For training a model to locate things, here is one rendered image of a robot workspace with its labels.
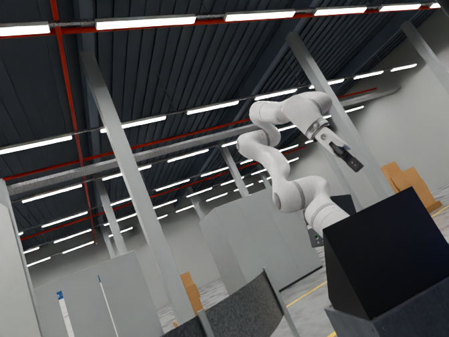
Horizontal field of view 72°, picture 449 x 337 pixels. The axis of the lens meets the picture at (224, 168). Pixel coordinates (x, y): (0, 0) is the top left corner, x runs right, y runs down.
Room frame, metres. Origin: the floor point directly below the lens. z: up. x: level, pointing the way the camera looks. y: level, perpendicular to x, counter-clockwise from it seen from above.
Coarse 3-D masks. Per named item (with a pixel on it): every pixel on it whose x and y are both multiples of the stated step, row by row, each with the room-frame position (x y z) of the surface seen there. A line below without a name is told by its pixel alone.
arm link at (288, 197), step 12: (252, 132) 1.41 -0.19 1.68; (264, 132) 1.41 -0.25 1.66; (240, 144) 1.39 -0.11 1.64; (252, 144) 1.36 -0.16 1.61; (264, 144) 1.42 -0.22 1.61; (252, 156) 1.40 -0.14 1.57; (264, 156) 1.34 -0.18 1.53; (276, 156) 1.31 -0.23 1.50; (276, 168) 1.27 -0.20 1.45; (288, 168) 1.30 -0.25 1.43; (276, 180) 1.23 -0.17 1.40; (276, 192) 1.20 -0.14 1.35; (288, 192) 1.18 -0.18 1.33; (300, 192) 1.19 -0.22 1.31; (276, 204) 1.22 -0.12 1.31; (288, 204) 1.19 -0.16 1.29; (300, 204) 1.20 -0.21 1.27
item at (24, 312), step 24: (0, 192) 1.70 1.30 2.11; (0, 216) 1.55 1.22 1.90; (0, 240) 1.47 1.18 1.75; (0, 264) 1.40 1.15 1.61; (24, 264) 1.71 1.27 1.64; (0, 288) 1.34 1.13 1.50; (24, 288) 1.64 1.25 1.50; (0, 312) 1.28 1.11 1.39; (24, 312) 1.55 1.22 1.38; (0, 336) 1.23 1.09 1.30; (24, 336) 1.48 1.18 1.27
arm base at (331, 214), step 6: (324, 210) 1.08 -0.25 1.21; (330, 210) 1.07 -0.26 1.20; (336, 210) 1.07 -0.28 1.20; (342, 210) 1.08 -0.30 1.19; (318, 216) 1.09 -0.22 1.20; (324, 216) 1.07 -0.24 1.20; (330, 216) 1.06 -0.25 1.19; (336, 216) 1.05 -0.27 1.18; (342, 216) 1.05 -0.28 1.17; (348, 216) 1.05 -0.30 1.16; (318, 222) 1.08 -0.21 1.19; (324, 222) 1.06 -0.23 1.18; (330, 222) 1.05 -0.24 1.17; (318, 228) 1.09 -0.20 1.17
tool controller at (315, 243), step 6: (330, 198) 1.38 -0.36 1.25; (336, 198) 1.38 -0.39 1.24; (342, 198) 1.39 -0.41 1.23; (348, 198) 1.40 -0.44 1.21; (336, 204) 1.38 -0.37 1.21; (342, 204) 1.39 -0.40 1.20; (348, 204) 1.40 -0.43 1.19; (348, 210) 1.39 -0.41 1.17; (354, 210) 1.40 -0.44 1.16; (306, 222) 1.59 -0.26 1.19; (312, 228) 1.55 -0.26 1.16; (312, 234) 1.56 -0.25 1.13; (318, 234) 1.52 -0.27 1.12; (312, 240) 1.57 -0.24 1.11; (318, 240) 1.53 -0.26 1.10; (312, 246) 1.59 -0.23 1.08; (318, 246) 1.55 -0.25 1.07
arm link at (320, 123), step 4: (316, 120) 0.98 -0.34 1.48; (320, 120) 0.98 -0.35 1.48; (324, 120) 0.98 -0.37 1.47; (312, 124) 0.98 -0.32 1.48; (316, 124) 0.97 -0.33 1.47; (320, 124) 0.98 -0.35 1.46; (324, 124) 0.99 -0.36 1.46; (312, 128) 0.99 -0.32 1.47; (316, 128) 0.98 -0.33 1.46; (320, 128) 0.98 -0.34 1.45; (308, 132) 1.00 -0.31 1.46; (312, 132) 0.99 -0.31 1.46; (316, 132) 0.99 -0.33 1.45; (308, 136) 1.01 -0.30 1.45; (312, 136) 1.01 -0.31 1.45; (312, 140) 1.04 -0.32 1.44
